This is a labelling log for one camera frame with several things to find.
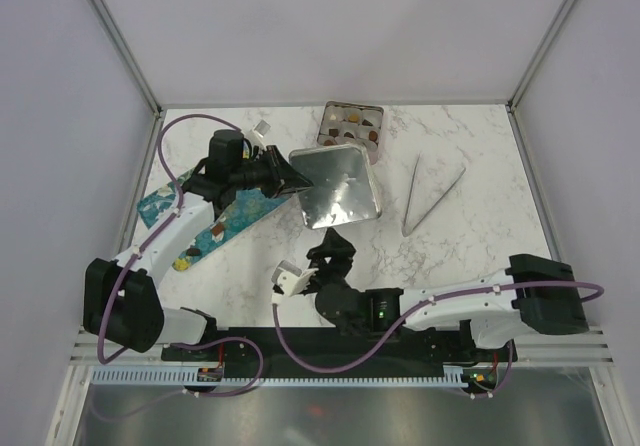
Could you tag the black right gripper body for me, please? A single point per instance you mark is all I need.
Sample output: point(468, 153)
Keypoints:
point(333, 275)

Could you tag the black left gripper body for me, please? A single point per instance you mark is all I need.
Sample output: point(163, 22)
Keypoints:
point(262, 172)

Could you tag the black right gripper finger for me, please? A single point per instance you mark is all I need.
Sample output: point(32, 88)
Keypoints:
point(319, 257)
point(336, 247)

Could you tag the square tin lid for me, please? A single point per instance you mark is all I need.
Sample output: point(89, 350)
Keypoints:
point(344, 187)

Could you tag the metal tongs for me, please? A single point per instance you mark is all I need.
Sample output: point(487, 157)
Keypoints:
point(429, 186)

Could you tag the pink chocolate tin box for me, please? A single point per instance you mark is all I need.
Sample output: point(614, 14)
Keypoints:
point(343, 110)

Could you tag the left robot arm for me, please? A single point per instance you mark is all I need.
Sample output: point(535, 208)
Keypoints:
point(121, 302)

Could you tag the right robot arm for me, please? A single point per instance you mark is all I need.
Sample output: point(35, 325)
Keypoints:
point(533, 294)

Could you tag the teal floral tray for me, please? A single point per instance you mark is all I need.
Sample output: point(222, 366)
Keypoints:
point(250, 207)

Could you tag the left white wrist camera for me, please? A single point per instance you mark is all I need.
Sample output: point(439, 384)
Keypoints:
point(257, 135)

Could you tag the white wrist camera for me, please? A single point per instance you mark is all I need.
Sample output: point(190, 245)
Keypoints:
point(257, 135)
point(288, 280)

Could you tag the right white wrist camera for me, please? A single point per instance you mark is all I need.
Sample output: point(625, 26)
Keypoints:
point(288, 280)

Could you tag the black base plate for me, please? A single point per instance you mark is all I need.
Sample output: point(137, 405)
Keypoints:
point(407, 353)

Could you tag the slotted cable duct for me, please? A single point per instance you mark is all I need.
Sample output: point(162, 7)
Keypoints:
point(192, 376)

